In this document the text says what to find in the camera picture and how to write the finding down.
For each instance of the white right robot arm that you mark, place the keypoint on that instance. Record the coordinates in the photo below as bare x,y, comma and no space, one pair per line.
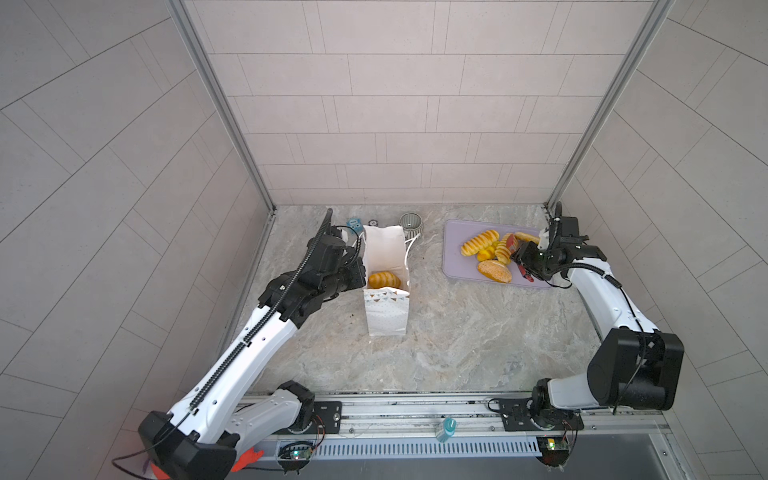
636,365

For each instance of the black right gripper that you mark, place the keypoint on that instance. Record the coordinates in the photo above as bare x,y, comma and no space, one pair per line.
524,252

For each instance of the left green circuit board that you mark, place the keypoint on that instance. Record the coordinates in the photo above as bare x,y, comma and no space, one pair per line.
296,451

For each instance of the right green circuit board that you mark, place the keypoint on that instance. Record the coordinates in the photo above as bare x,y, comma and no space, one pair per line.
553,446

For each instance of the lilac cutting board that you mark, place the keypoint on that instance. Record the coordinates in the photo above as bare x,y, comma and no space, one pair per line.
456,233

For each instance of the green circuit board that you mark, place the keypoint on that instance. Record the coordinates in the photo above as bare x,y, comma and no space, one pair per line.
553,446
296,451

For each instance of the ridged yellow fake bread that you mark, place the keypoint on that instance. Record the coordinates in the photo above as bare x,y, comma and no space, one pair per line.
384,279

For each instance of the blue owl toy block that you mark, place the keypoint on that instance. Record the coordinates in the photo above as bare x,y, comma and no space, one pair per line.
356,225

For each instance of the braided yellow fake bread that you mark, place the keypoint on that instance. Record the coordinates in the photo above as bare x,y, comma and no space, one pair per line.
498,250

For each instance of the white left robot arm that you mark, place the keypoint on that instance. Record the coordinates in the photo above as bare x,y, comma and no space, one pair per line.
207,434

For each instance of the long fake bread roll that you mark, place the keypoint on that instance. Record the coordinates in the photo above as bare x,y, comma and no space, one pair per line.
525,237

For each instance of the red kitchen tongs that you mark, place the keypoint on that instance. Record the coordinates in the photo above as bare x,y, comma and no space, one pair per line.
518,249

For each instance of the striped ceramic mug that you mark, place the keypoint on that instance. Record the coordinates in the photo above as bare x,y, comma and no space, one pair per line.
412,225

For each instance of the cartoon animal paper bag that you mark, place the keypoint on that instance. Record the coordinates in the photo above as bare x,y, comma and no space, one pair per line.
387,309

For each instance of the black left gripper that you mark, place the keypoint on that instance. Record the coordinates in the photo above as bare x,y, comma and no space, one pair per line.
356,277

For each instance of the teal small bottle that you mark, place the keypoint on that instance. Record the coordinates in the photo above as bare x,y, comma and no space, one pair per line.
445,430

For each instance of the metal base rail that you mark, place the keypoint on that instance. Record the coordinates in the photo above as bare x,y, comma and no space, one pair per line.
400,426

